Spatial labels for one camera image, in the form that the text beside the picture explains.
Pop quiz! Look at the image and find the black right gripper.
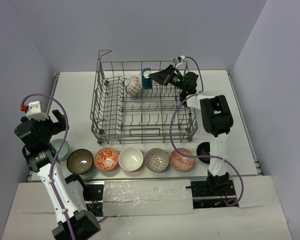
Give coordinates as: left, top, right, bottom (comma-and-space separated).
148, 65, 187, 92

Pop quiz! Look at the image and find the blue triangle pattern bowl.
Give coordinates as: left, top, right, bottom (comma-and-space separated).
140, 67, 153, 90

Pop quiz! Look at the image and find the white bowl red diamond pattern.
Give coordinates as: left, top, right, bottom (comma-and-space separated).
124, 76, 142, 97

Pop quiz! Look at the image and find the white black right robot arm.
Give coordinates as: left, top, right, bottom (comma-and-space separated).
148, 65, 234, 196

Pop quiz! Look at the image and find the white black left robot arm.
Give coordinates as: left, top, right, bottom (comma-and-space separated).
14, 107, 101, 240

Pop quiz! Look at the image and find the pale green bowl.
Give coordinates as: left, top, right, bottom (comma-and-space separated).
50, 138, 70, 161

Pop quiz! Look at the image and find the dark bowl beige inside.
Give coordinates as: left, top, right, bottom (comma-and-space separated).
66, 148, 94, 175

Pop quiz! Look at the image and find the orange floral pattern bowl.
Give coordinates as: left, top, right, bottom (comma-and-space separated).
94, 147, 119, 171

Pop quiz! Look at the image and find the grey geometric pattern bowl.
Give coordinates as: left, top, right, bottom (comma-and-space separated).
144, 148, 169, 173

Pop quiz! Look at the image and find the black bowl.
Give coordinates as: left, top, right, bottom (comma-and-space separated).
196, 142, 210, 164

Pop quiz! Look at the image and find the plain white bowl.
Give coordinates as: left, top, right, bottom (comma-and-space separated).
118, 147, 144, 172

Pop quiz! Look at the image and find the orange diamond pattern bowl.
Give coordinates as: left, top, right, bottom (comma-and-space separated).
169, 150, 195, 172

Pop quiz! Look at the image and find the grey taped cover panel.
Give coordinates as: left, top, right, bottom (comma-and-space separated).
102, 179, 194, 217

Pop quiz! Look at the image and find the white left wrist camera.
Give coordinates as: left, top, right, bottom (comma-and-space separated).
20, 101, 49, 121

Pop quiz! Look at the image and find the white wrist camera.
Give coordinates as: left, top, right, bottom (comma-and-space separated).
173, 55, 185, 69
20, 101, 49, 121

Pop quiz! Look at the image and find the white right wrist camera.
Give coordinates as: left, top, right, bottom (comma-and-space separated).
173, 55, 185, 69

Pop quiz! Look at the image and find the grey wire dish rack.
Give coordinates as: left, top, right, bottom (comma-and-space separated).
90, 50, 198, 144

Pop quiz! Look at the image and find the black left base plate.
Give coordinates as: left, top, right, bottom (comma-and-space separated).
83, 182, 104, 217

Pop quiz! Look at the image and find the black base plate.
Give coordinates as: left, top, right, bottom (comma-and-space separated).
185, 180, 237, 209
83, 182, 104, 217

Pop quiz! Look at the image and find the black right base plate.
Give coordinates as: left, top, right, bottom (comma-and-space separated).
185, 180, 237, 209

